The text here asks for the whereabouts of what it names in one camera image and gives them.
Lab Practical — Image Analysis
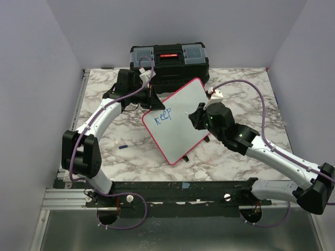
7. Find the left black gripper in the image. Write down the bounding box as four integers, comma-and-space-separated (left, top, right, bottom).
128, 84, 165, 109

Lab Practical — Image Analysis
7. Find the pink framed whiteboard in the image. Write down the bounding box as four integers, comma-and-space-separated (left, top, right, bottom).
142, 78, 209, 165

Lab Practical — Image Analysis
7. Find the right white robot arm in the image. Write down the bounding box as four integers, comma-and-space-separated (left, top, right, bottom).
188, 102, 334, 215

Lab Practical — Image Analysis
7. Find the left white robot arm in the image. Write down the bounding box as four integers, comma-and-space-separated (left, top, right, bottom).
61, 68, 165, 207

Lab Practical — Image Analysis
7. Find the black plastic toolbox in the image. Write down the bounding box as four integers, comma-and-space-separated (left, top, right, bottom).
130, 42, 209, 94

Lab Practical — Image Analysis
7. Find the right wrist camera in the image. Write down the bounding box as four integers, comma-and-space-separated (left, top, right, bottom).
204, 88, 224, 110

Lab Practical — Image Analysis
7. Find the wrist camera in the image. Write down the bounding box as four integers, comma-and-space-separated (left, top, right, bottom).
204, 88, 224, 110
139, 67, 156, 85

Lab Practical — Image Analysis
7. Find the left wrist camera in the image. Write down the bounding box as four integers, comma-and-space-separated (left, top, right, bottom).
139, 67, 156, 85

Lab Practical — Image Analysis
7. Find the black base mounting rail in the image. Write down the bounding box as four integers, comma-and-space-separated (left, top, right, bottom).
86, 178, 272, 218

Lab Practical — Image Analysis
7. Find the aluminium frame rail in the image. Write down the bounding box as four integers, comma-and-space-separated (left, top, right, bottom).
41, 69, 91, 210

